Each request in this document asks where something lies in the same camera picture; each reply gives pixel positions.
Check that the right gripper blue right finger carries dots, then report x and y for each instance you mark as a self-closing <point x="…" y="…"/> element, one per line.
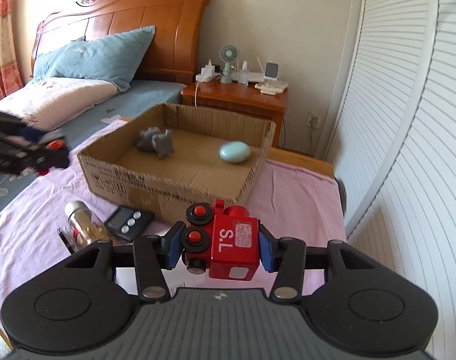
<point x="286" y="258"/>

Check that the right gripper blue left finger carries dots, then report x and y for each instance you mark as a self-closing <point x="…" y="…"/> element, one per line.
<point x="151" y="255"/>

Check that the red toy train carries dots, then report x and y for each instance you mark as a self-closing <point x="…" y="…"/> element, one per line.
<point x="221" y="241"/>

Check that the grey elephant figurine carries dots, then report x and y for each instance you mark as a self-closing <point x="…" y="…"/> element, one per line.
<point x="154" y="140"/>

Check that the teal egg-shaped case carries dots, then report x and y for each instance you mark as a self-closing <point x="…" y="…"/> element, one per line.
<point x="235" y="152"/>

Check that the black digital timer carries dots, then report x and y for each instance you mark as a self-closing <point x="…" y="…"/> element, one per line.
<point x="128" y="223"/>

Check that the pink blanket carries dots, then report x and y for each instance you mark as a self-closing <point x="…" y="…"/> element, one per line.
<point x="288" y="200"/>

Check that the capsule bottle silver cap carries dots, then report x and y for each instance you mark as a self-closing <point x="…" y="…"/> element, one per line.
<point x="84" y="226"/>

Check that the black flat phone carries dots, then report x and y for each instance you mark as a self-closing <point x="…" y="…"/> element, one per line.
<point x="67" y="240"/>

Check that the cardboard box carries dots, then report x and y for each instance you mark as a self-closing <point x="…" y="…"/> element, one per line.
<point x="117" y="171"/>

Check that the blue bed sheet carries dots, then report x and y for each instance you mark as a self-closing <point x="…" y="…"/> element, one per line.
<point x="143" y="95"/>

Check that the blue pillow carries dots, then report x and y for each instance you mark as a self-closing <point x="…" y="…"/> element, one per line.
<point x="114" y="58"/>

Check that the wooden nightstand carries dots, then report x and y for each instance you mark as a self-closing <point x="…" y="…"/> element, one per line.
<point x="246" y="100"/>

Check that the white louvered wardrobe door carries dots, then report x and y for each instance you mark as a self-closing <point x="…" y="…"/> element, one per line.
<point x="394" y="148"/>

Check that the white remote control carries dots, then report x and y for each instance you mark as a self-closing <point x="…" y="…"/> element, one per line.
<point x="272" y="87"/>

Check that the white smart display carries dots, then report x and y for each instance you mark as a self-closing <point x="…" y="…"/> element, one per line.
<point x="271" y="70"/>

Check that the small clear bottle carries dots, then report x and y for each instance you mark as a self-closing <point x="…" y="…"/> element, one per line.
<point x="243" y="74"/>

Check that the white power strip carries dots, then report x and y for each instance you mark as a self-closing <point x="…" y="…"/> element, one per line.
<point x="207" y="73"/>

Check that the small green desk fan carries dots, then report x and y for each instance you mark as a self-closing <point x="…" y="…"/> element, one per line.
<point x="228" y="55"/>

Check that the wooden headboard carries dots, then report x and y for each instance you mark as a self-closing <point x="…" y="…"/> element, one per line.
<point x="173" y="53"/>

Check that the wall socket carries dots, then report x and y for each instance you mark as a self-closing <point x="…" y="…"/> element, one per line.
<point x="313" y="120"/>

